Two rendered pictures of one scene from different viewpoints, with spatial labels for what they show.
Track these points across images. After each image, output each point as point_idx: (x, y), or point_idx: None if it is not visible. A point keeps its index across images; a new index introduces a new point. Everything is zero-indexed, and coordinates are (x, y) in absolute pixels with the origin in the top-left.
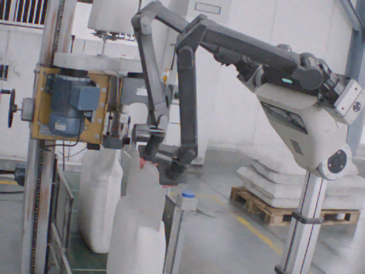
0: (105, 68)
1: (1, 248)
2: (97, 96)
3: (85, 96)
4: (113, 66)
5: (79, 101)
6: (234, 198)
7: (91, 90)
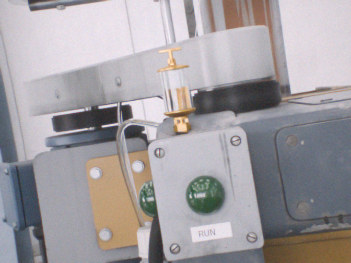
0: (66, 101)
1: None
2: (10, 191)
3: (3, 189)
4: (83, 89)
5: (2, 202)
6: None
7: (3, 174)
